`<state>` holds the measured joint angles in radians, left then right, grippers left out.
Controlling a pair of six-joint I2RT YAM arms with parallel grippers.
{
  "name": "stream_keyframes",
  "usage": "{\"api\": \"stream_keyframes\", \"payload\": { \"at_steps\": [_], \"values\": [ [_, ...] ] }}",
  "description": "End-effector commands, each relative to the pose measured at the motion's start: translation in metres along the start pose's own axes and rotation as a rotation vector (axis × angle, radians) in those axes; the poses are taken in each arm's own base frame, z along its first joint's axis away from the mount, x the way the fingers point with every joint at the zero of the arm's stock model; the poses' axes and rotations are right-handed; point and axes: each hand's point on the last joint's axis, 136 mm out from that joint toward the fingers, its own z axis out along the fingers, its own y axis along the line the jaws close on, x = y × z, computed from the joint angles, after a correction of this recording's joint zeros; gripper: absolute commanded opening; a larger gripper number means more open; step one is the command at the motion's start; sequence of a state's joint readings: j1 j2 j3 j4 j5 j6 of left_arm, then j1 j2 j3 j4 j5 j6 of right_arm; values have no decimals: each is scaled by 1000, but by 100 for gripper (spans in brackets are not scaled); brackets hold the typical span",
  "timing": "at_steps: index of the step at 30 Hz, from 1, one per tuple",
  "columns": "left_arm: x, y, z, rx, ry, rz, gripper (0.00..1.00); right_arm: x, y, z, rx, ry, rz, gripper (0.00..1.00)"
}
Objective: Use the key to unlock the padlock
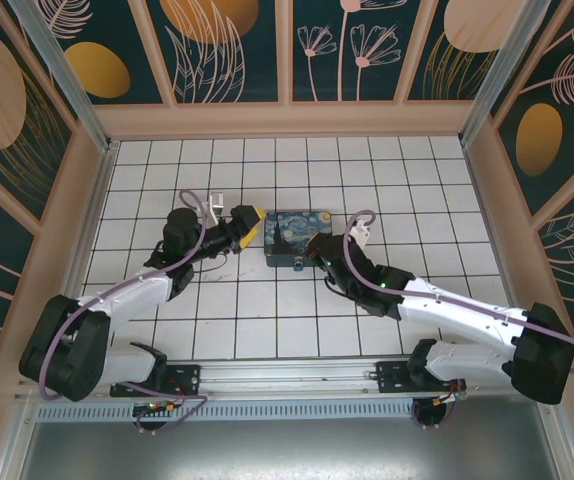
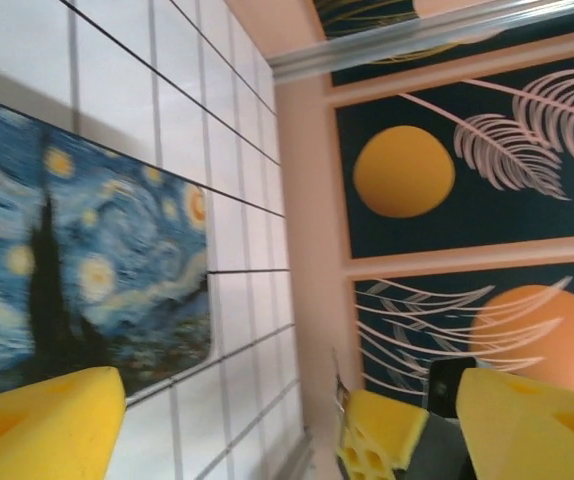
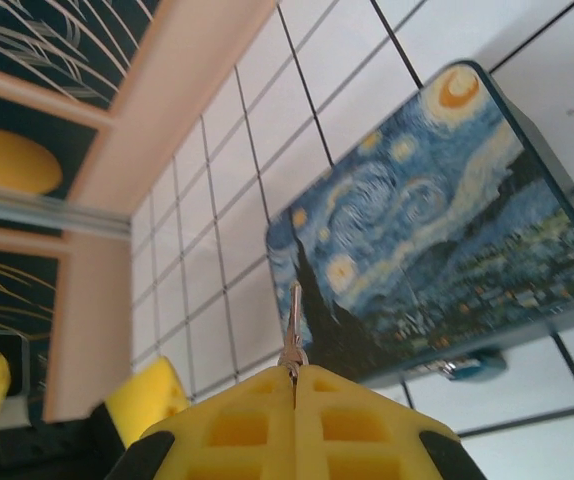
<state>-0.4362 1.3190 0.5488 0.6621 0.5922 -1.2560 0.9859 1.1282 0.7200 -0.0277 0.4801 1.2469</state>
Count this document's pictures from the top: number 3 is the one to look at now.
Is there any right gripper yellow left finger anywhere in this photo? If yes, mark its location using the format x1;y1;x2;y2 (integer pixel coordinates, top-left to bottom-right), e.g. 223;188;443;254
121;366;296;480

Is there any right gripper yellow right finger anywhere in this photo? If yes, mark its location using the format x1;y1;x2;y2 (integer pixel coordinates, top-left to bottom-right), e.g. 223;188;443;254
295;363;473;480

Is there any small silver key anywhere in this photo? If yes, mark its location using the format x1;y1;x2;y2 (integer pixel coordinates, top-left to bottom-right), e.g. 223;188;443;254
279;280;311;389

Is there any blue padlock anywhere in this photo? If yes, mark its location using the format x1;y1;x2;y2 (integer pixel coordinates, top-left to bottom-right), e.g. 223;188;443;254
434;349;508;384

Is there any starry night print tin box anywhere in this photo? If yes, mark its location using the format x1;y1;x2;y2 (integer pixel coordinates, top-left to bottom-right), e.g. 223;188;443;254
265;59;574;389

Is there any dark patterned backdrop board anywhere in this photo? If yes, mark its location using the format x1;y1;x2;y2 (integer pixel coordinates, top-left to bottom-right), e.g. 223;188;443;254
0;0;278;426

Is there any white grid table mat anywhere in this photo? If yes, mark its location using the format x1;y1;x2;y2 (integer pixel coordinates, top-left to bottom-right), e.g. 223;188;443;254
126;0;574;480

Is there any aluminium rail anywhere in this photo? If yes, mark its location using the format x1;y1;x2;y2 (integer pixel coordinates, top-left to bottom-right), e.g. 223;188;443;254
0;182;131;236

